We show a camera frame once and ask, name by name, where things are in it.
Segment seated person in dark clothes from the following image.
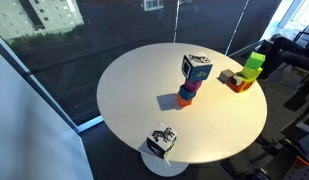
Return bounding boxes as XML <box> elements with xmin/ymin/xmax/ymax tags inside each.
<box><xmin>258</xmin><ymin>37</ymin><xmax>309</xmax><ymax>80</ymax></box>

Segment white and blue patterned dice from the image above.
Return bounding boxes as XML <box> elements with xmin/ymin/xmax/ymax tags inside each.
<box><xmin>181</xmin><ymin>54</ymin><xmax>213</xmax><ymax>82</ymax></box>

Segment magenta cube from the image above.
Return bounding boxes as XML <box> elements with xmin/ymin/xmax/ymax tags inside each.
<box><xmin>184</xmin><ymin>80</ymin><xmax>202</xmax><ymax>92</ymax></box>

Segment orange and black clamp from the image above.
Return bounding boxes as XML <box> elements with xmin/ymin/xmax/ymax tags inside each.
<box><xmin>279</xmin><ymin>139</ymin><xmax>309</xmax><ymax>166</ymax></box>

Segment bright green cube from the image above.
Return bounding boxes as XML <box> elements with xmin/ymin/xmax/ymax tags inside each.
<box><xmin>245</xmin><ymin>52</ymin><xmax>265</xmax><ymax>70</ymax></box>

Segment orange and yellow large cube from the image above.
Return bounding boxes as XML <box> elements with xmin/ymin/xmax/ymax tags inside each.
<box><xmin>227</xmin><ymin>73</ymin><xmax>255</xmax><ymax>93</ymax></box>

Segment small blue cube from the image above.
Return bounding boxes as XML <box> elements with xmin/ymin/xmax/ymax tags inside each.
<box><xmin>179</xmin><ymin>85</ymin><xmax>196</xmax><ymax>101</ymax></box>

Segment yellow-green cube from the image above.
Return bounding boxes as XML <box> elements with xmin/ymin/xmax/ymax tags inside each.
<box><xmin>241</xmin><ymin>67</ymin><xmax>262</xmax><ymax>79</ymax></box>

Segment small grey cube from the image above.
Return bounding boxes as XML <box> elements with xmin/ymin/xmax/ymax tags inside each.
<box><xmin>218</xmin><ymin>69</ymin><xmax>234</xmax><ymax>84</ymax></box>

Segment small orange cube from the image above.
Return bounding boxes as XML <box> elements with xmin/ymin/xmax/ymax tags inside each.
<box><xmin>177</xmin><ymin>94</ymin><xmax>192</xmax><ymax>107</ymax></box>

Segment black perforated mounting board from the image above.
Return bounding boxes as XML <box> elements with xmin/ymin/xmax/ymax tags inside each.
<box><xmin>282</xmin><ymin>135</ymin><xmax>309</xmax><ymax>180</ymax></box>

